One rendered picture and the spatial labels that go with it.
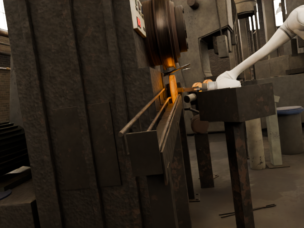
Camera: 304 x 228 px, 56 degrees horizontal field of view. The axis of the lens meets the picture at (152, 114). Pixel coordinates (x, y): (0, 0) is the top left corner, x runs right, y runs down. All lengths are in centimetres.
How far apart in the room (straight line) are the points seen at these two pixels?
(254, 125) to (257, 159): 28
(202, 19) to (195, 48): 43
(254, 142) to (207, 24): 249
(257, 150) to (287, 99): 162
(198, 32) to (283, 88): 151
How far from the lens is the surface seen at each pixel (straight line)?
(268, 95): 129
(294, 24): 176
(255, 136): 250
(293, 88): 408
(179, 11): 178
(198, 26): 459
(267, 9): 1093
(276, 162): 264
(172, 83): 176
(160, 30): 166
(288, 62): 561
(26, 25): 159
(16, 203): 181
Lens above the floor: 74
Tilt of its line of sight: 4 degrees down
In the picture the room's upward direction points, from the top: 8 degrees counter-clockwise
